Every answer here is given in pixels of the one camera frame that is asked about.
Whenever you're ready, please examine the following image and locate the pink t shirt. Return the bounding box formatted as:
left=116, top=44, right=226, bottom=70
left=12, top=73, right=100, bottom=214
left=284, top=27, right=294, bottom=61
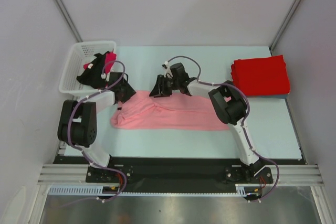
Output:
left=111, top=90, right=229, bottom=131

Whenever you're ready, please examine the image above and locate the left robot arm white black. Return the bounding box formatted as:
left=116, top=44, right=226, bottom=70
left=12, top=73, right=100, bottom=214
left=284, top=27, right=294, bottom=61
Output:
left=57, top=72, right=136, bottom=183

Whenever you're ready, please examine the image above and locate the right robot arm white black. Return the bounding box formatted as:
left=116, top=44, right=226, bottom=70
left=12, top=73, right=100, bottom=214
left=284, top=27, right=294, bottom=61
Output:
left=150, top=63, right=270, bottom=184

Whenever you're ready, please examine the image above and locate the black t shirt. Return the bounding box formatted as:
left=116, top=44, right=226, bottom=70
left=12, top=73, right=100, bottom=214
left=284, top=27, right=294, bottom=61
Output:
left=76, top=53, right=114, bottom=89

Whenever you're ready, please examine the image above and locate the magenta t shirt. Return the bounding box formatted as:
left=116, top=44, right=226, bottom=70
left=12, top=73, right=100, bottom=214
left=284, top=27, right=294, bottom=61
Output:
left=83, top=51, right=117, bottom=69

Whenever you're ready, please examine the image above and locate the white plastic basket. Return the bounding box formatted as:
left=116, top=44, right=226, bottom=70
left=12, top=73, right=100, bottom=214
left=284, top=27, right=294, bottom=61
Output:
left=59, top=40, right=117, bottom=97

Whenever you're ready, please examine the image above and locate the red folded t shirt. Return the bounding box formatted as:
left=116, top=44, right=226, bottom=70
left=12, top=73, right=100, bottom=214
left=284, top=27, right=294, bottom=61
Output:
left=231, top=55, right=290, bottom=96

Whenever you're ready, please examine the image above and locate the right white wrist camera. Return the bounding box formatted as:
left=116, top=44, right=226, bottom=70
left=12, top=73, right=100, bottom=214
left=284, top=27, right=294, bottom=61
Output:
left=162, top=61, right=172, bottom=77

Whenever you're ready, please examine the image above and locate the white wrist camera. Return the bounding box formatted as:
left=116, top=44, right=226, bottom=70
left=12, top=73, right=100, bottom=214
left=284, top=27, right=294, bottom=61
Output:
left=162, top=61, right=172, bottom=77
left=101, top=73, right=110, bottom=82

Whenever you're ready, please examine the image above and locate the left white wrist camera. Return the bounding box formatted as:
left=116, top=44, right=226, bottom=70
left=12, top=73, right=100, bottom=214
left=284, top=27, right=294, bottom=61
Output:
left=101, top=73, right=110, bottom=82

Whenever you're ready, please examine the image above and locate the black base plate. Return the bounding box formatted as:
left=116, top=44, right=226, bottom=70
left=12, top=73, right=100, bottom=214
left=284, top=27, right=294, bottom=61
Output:
left=53, top=156, right=305, bottom=193

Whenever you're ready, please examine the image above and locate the white slotted cable duct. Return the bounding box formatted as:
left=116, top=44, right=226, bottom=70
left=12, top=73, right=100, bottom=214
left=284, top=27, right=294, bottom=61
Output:
left=48, top=184, right=261, bottom=197

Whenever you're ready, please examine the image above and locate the right aluminium frame post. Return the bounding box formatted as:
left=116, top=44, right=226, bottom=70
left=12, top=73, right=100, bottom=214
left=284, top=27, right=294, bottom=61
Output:
left=268, top=0, right=303, bottom=55

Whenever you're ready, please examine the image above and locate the aluminium frame post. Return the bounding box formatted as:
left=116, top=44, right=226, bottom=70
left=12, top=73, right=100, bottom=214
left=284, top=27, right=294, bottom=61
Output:
left=268, top=0, right=303, bottom=55
left=53, top=0, right=83, bottom=42

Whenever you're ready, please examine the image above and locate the left aluminium frame post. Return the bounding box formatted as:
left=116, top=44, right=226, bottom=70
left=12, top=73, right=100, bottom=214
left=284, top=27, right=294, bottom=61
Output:
left=53, top=0, right=83, bottom=42

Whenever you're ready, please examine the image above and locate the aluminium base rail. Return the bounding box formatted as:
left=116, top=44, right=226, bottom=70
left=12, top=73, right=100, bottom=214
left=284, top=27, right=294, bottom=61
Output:
left=37, top=164, right=324, bottom=186

